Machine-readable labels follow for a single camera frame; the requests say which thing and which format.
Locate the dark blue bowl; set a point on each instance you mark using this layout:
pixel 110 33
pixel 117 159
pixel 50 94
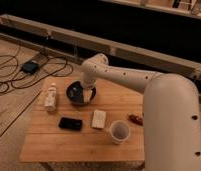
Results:
pixel 74 93

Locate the white rectangular block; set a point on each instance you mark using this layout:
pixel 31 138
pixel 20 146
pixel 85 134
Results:
pixel 98 119

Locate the white plastic bottle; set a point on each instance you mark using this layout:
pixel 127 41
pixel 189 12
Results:
pixel 50 101

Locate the red pepper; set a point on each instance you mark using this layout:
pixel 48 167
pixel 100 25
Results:
pixel 136 119

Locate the blue power adapter box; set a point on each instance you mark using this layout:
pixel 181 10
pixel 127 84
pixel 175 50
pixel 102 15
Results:
pixel 29 67

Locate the black smartphone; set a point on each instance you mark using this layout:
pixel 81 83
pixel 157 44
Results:
pixel 69 123

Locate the wooden table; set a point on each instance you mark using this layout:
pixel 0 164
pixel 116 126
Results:
pixel 46 142

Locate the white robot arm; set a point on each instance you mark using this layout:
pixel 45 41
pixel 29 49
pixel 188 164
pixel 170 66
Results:
pixel 171 113

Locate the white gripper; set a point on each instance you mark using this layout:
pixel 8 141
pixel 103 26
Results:
pixel 88 82

